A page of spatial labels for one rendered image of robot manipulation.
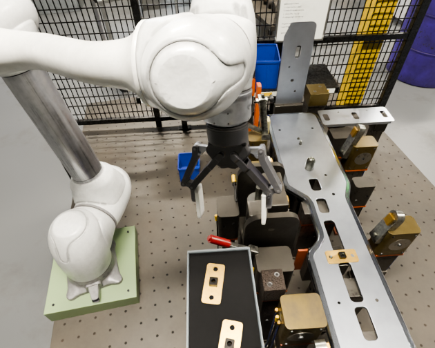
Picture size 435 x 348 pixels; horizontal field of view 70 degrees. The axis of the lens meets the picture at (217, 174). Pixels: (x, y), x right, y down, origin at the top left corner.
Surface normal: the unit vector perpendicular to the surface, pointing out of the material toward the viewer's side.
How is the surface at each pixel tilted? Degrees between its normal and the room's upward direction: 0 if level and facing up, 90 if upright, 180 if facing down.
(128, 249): 2
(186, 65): 76
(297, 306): 0
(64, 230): 4
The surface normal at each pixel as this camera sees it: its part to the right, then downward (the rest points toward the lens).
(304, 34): 0.06, 0.73
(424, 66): -0.52, 0.63
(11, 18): 0.96, -0.05
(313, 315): -0.03, -0.69
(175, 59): 0.00, 0.54
